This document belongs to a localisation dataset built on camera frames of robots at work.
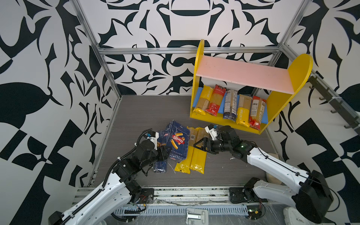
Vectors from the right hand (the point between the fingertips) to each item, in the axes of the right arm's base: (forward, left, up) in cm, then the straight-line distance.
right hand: (198, 146), depth 74 cm
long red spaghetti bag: (+34, -15, -1) cm, 37 cm away
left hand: (0, +15, +2) cm, 15 cm away
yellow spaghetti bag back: (-2, -1, -15) cm, 15 cm away
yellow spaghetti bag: (-5, +7, -15) cm, 17 cm away
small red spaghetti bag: (+27, -41, -1) cm, 49 cm away
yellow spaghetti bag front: (+28, -32, -1) cm, 43 cm away
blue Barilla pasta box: (+6, +11, -1) cm, 13 cm away
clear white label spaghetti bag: (+28, -23, 0) cm, 37 cm away
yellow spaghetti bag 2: (+39, -9, 0) cm, 40 cm away
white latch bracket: (-29, +2, -14) cm, 32 cm away
